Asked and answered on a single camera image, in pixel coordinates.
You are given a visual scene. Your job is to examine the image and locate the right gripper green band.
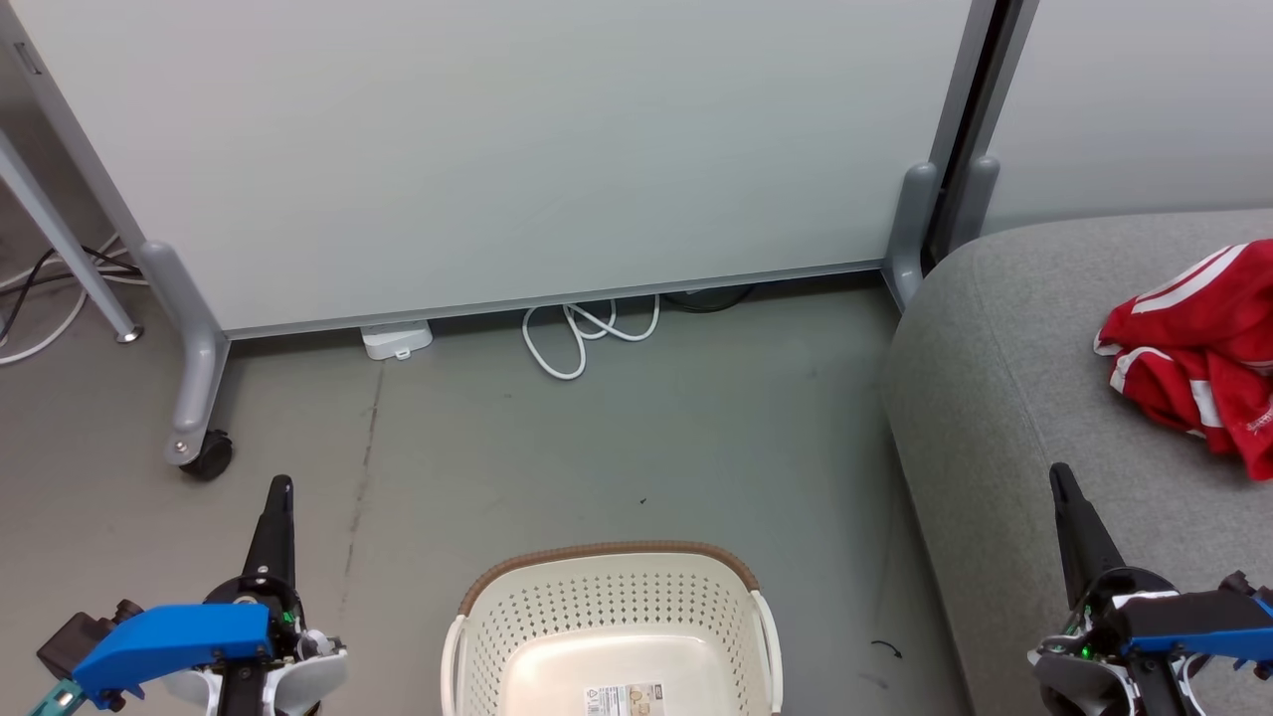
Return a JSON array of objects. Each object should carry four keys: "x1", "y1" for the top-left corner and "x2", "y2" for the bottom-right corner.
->
[{"x1": 1028, "y1": 462, "x2": 1210, "y2": 716}]

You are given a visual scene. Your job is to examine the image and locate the wide white partition panel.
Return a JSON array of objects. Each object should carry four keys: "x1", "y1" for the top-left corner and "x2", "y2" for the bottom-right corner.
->
[{"x1": 8, "y1": 0, "x2": 974, "y2": 337}]

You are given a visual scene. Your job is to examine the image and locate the paper label in basket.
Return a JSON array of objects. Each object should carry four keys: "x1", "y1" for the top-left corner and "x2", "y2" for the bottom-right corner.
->
[{"x1": 584, "y1": 682, "x2": 666, "y2": 716}]

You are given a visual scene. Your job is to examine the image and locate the black cable under partition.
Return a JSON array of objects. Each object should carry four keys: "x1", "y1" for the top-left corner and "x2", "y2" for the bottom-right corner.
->
[{"x1": 660, "y1": 284, "x2": 758, "y2": 315}]

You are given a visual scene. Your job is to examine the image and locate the white power adapter box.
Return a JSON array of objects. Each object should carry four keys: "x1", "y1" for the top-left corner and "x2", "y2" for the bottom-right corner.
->
[{"x1": 360, "y1": 319, "x2": 436, "y2": 362}]

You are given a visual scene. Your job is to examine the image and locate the black caster wheel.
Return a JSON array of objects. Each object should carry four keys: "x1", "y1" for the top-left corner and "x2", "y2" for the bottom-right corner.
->
[{"x1": 179, "y1": 429, "x2": 236, "y2": 484}]

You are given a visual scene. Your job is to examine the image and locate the grey partition post with caster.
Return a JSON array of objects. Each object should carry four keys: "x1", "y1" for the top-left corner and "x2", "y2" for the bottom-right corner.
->
[{"x1": 0, "y1": 8, "x2": 234, "y2": 468}]

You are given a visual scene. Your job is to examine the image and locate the coiled white cable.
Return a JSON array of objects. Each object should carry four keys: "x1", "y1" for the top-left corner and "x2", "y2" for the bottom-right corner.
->
[{"x1": 521, "y1": 294, "x2": 663, "y2": 383}]

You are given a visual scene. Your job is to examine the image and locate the black floor cable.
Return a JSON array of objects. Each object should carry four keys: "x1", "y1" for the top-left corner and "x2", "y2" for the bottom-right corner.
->
[{"x1": 0, "y1": 243, "x2": 138, "y2": 345}]

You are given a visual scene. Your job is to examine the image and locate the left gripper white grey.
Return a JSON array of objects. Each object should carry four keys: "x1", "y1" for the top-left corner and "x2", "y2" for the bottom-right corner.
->
[{"x1": 163, "y1": 474, "x2": 349, "y2": 716}]

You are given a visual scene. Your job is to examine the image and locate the grey partition post with foot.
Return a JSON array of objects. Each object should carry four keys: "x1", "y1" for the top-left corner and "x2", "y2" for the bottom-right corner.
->
[
  {"x1": 940, "y1": 0, "x2": 1042, "y2": 262},
  {"x1": 882, "y1": 0, "x2": 998, "y2": 312}
]

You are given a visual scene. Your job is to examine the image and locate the grey fabric sofa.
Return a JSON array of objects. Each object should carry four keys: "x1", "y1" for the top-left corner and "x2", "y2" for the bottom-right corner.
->
[{"x1": 880, "y1": 209, "x2": 1273, "y2": 716}]

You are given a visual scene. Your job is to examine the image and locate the cream perforated laundry basket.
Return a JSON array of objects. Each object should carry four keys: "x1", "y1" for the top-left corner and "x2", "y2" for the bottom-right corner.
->
[{"x1": 441, "y1": 540, "x2": 786, "y2": 716}]

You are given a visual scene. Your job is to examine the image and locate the grey metal table leg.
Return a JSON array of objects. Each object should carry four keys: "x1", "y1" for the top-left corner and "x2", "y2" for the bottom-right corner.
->
[{"x1": 0, "y1": 129, "x2": 144, "y2": 345}]

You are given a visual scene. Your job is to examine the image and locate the white floor cable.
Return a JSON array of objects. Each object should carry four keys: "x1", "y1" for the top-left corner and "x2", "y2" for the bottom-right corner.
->
[{"x1": 0, "y1": 237, "x2": 150, "y2": 366}]

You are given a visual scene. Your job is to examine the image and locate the red garment with white stripes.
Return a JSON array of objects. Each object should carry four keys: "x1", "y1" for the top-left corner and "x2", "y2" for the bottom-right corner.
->
[{"x1": 1092, "y1": 239, "x2": 1273, "y2": 483}]

